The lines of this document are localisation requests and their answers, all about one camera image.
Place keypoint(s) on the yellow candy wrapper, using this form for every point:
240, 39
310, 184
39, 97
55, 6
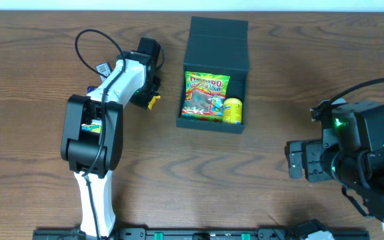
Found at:
153, 100

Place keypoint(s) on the yellow Mentos bottle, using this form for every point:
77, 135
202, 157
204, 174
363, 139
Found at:
232, 111

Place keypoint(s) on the Dairy Milk chocolate bar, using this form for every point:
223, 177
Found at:
91, 88

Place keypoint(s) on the blue Eclipse mint box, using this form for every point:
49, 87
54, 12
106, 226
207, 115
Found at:
104, 69

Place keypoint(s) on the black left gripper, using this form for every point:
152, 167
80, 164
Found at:
142, 98

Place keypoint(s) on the dark green open box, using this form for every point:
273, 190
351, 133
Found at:
219, 46

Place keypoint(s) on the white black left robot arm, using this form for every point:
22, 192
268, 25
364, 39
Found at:
92, 140

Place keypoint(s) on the green Pretz snack box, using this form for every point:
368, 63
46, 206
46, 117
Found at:
94, 126

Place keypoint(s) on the Haribo worms candy bag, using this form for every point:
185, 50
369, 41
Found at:
205, 94

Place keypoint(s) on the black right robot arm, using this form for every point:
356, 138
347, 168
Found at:
349, 151

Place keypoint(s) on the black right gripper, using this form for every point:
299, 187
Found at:
312, 160

